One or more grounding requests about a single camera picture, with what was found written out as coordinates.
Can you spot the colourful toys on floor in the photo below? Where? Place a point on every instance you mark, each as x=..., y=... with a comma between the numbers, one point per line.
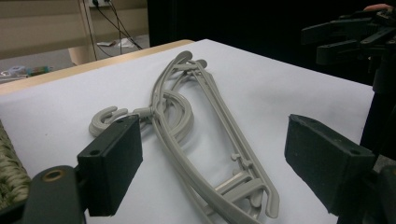
x=34, y=71

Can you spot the light wooden shelf unit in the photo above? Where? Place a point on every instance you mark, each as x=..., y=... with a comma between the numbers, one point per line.
x=40, y=28

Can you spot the grey plastic clothes hanger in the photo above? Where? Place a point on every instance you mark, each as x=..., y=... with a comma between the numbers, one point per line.
x=201, y=63
x=99, y=126

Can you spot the green woven basket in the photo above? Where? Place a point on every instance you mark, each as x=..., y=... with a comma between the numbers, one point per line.
x=11, y=174

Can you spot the white table cloth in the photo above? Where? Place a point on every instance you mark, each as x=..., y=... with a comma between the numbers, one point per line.
x=264, y=93

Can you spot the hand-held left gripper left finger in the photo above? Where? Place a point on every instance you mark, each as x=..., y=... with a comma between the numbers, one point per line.
x=109, y=165

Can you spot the white crumpled paper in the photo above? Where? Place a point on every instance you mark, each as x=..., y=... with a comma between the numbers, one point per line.
x=124, y=43

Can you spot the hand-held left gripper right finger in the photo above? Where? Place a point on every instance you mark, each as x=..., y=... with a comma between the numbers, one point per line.
x=327, y=161

